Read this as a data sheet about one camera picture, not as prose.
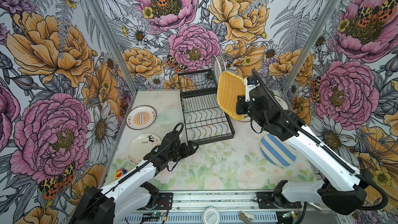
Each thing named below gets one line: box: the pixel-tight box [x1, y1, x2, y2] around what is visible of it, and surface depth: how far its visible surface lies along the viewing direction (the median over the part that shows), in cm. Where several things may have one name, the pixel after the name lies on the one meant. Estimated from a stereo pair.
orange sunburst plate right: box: [274, 95, 290, 111], surface depth 117 cm
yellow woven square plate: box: [216, 70, 246, 121], surface depth 76 cm
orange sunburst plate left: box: [125, 104, 158, 131], surface depth 107 cm
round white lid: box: [202, 207, 221, 224], surface depth 66 cm
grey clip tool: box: [239, 211, 255, 224], surface depth 70 cm
